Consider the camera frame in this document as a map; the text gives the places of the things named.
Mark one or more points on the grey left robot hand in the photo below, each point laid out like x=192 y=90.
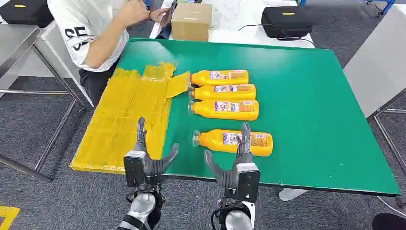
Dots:
x=155 y=166

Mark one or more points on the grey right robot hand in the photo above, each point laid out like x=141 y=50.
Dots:
x=228 y=179

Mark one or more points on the orange drink bottle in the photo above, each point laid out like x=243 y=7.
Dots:
x=203 y=78
x=204 y=109
x=212 y=141
x=206 y=92

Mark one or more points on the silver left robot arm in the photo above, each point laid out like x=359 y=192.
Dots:
x=142 y=206

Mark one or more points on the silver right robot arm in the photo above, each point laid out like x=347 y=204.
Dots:
x=238 y=220

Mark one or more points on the yellow sheet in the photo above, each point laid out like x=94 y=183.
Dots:
x=120 y=120

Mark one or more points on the white table leg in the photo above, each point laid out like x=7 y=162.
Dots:
x=291 y=194

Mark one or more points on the white table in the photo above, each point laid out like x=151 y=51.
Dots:
x=234 y=36

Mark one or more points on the cardboard box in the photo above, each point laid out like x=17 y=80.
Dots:
x=191 y=23

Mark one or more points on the person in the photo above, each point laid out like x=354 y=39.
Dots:
x=88 y=31

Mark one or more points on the dark phone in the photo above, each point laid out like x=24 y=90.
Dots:
x=170 y=12

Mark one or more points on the black case with yellow tag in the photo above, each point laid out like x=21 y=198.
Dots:
x=285 y=23
x=25 y=12

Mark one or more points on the black robot foot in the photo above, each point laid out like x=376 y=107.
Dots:
x=388 y=222

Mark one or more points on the grey table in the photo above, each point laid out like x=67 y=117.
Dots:
x=377 y=66

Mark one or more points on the steel table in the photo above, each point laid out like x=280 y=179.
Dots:
x=16 y=41

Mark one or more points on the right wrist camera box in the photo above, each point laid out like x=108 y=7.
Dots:
x=248 y=182

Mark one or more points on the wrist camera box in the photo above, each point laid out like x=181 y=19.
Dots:
x=248 y=182
x=134 y=170

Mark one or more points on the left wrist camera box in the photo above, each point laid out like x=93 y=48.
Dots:
x=134 y=170

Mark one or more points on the steel table frame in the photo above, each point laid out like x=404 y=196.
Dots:
x=385 y=139

